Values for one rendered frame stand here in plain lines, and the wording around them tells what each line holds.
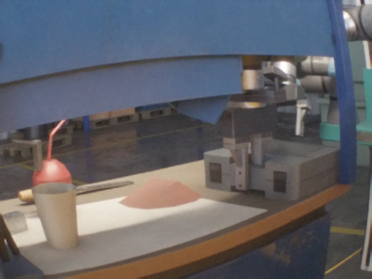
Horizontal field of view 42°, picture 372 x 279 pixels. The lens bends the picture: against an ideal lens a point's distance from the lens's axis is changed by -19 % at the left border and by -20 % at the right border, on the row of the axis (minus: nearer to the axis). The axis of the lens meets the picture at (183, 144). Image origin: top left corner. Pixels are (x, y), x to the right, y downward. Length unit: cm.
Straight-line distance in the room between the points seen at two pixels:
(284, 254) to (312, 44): 41
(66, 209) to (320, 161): 52
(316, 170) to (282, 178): 8
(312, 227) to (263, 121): 24
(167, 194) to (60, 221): 33
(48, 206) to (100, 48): 25
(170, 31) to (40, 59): 21
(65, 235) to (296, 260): 49
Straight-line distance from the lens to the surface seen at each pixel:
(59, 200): 80
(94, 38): 69
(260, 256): 99
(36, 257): 80
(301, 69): 174
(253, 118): 106
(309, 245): 112
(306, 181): 104
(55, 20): 66
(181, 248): 82
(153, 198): 106
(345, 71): 109
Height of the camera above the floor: 122
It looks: 9 degrees down
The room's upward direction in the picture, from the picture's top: 4 degrees counter-clockwise
